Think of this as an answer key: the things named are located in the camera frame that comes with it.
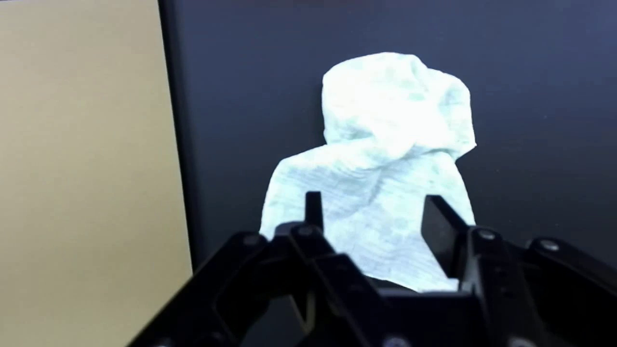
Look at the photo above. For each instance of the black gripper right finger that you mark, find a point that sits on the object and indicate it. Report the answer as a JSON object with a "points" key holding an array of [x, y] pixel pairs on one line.
{"points": [[514, 290]]}

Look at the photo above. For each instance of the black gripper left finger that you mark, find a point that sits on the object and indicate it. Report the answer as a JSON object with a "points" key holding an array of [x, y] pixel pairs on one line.
{"points": [[302, 290]]}

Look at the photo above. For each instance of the white cloth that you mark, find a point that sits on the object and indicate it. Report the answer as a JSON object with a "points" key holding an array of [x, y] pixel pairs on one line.
{"points": [[387, 147]]}

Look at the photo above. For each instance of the tan cardboard sheet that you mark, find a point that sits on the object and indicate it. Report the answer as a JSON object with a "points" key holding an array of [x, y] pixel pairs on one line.
{"points": [[84, 174]]}

